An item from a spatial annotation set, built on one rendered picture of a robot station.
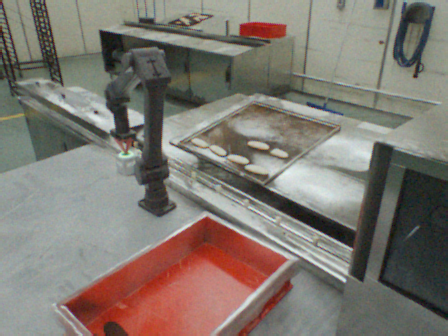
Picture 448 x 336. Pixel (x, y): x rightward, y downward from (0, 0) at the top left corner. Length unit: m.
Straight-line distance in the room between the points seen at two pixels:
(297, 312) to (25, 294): 0.69
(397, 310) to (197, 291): 0.48
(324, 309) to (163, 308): 0.39
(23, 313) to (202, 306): 0.43
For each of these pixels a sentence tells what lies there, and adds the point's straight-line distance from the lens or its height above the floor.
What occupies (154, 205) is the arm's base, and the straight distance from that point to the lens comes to 1.30.
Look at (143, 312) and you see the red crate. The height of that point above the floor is 0.82.
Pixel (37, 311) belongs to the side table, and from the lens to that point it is 1.07.
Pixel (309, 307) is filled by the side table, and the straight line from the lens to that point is 1.00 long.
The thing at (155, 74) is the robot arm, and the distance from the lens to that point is 1.08.
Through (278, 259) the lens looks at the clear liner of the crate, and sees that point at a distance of 0.98.
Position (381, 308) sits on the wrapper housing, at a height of 0.98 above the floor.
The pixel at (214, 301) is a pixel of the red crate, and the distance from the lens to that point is 0.98.
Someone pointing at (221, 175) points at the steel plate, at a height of 0.82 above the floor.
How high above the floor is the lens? 1.54
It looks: 28 degrees down
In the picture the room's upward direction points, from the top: straight up
